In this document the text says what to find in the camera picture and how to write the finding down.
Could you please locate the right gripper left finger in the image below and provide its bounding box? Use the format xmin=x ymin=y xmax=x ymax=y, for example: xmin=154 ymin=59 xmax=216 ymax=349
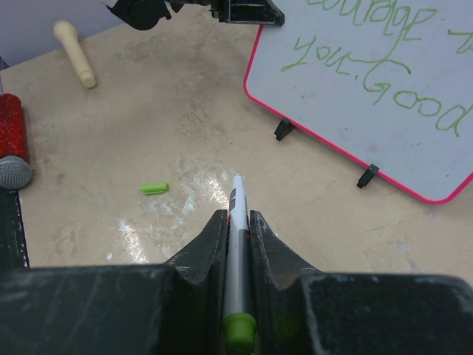
xmin=1 ymin=210 xmax=228 ymax=354

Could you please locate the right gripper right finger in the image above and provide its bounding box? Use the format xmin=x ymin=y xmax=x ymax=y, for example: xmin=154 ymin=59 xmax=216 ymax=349
xmin=250 ymin=211 xmax=472 ymax=354

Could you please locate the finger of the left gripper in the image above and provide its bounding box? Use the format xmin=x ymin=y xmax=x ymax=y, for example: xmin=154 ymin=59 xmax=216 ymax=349
xmin=211 ymin=0 xmax=285 ymax=27

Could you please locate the white whiteboard marker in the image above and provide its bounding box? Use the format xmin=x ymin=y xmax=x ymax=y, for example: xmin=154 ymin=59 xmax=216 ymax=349
xmin=222 ymin=174 xmax=257 ymax=354

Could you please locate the green marker cap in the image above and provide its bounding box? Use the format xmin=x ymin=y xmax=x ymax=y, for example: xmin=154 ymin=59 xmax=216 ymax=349
xmin=141 ymin=183 xmax=169 ymax=195

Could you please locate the pink framed whiteboard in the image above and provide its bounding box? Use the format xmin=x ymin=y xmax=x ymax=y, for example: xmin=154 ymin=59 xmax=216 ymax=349
xmin=244 ymin=1 xmax=472 ymax=203

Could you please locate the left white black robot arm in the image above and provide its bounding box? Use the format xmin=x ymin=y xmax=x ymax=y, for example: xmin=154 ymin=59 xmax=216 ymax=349
xmin=102 ymin=0 xmax=285 ymax=31

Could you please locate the red cylinder with grey cap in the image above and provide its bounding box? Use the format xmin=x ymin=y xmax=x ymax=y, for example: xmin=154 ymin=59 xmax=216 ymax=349
xmin=1 ymin=93 xmax=33 ymax=190

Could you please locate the wire whiteboard stand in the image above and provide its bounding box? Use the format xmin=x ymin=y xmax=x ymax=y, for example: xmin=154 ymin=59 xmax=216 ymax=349
xmin=274 ymin=118 xmax=379 ymax=189

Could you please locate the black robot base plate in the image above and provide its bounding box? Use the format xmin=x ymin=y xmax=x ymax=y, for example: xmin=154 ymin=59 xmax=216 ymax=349
xmin=0 ymin=188 xmax=30 ymax=272

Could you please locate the wooden pestle handle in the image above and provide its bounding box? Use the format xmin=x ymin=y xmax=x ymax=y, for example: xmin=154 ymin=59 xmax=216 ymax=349
xmin=53 ymin=20 xmax=97 ymax=89

